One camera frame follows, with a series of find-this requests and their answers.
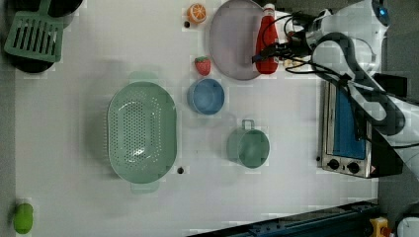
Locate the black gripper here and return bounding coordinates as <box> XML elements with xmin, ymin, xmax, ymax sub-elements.
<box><xmin>251</xmin><ymin>34</ymin><xmax>312</xmax><ymax>63</ymax></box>

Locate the red ketchup bottle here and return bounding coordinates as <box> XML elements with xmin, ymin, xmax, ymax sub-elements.
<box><xmin>255</xmin><ymin>3</ymin><xmax>279</xmax><ymax>75</ymax></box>

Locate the grey oval plate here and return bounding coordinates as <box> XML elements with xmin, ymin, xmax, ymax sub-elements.
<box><xmin>209</xmin><ymin>0</ymin><xmax>263</xmax><ymax>81</ymax></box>

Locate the toy strawberry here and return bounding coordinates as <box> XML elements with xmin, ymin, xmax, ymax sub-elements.
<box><xmin>194</xmin><ymin>56</ymin><xmax>211</xmax><ymax>76</ymax></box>

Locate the blue bowl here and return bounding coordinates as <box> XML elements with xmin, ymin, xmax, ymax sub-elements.
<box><xmin>187</xmin><ymin>78</ymin><xmax>225</xmax><ymax>116</ymax></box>

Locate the toy orange half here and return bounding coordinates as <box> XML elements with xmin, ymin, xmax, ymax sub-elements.
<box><xmin>187</xmin><ymin>3</ymin><xmax>207</xmax><ymax>24</ymax></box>

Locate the silver toaster oven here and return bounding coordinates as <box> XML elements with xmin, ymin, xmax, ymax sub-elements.
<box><xmin>321</xmin><ymin>83</ymin><xmax>403</xmax><ymax>179</ymax></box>

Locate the green perforated colander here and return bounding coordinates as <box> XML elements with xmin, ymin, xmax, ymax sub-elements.
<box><xmin>107</xmin><ymin>71</ymin><xmax>177</xmax><ymax>194</ymax></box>

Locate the yellow red clamp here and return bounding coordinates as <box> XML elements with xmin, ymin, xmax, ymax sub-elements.
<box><xmin>370</xmin><ymin>217</ymin><xmax>396</xmax><ymax>237</ymax></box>

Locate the black cylindrical holder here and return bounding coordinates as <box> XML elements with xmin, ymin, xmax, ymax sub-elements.
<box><xmin>48</xmin><ymin>0</ymin><xmax>83</xmax><ymax>18</ymax></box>
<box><xmin>8</xmin><ymin>54</ymin><xmax>53</xmax><ymax>73</ymax></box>

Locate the green slotted spatula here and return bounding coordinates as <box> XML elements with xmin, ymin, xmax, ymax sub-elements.
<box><xmin>4</xmin><ymin>0</ymin><xmax>63</xmax><ymax>63</ymax></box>

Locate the green toy fruit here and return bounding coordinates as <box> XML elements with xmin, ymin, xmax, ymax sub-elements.
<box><xmin>13</xmin><ymin>203</ymin><xmax>34</xmax><ymax>235</ymax></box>

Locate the black cable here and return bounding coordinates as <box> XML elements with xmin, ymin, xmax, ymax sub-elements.
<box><xmin>261</xmin><ymin>12</ymin><xmax>419</xmax><ymax>149</ymax></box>

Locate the green cup with handle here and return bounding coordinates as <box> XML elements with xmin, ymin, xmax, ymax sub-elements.
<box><xmin>226</xmin><ymin>118</ymin><xmax>270</xmax><ymax>169</ymax></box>

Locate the blue metal frame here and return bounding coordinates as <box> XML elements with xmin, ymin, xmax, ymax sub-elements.
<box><xmin>188</xmin><ymin>201</ymin><xmax>379</xmax><ymax>237</ymax></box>

